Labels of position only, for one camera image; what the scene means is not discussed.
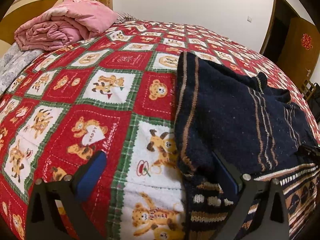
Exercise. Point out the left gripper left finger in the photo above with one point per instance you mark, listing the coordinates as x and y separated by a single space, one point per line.
43 218

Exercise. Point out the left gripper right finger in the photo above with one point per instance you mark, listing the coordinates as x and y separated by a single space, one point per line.
271 217

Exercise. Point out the navy patterned knit sweater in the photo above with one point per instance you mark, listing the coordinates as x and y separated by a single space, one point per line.
256 128

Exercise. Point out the black bag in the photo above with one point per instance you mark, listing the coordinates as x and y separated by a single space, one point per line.
314 102

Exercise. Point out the wooden chair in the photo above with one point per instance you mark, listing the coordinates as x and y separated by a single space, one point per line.
308 89

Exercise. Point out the red teddy bear bedspread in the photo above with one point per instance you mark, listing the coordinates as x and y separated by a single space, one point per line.
114 93

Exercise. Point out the grey floral pillow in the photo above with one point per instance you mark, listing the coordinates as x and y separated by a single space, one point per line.
13 62

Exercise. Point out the brown wooden door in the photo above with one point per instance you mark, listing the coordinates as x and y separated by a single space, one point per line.
300 52

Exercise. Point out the folded pink blanket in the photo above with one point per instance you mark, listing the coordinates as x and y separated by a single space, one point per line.
65 24

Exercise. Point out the cream wooden headboard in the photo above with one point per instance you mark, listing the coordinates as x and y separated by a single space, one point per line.
19 12

